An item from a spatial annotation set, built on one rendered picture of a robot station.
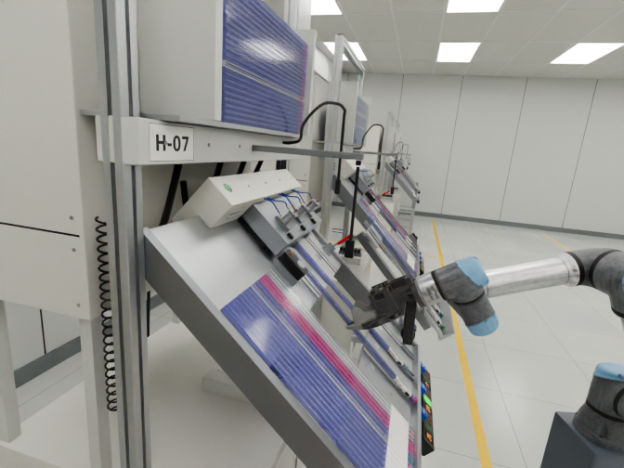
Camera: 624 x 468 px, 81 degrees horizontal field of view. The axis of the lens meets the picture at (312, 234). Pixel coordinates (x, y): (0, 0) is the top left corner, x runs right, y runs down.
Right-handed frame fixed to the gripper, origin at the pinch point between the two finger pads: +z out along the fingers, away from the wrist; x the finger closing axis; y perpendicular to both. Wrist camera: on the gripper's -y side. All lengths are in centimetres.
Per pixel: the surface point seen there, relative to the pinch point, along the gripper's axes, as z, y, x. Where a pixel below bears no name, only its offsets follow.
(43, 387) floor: 187, 15, -39
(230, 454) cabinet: 34.9, -10.9, 22.0
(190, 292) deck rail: 8.6, 29.5, 38.0
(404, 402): -4.1, -22.3, 3.0
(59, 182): 22, 57, 38
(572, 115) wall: -320, -40, -771
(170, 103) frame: 1, 62, 28
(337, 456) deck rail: -1.1, -6.2, 37.6
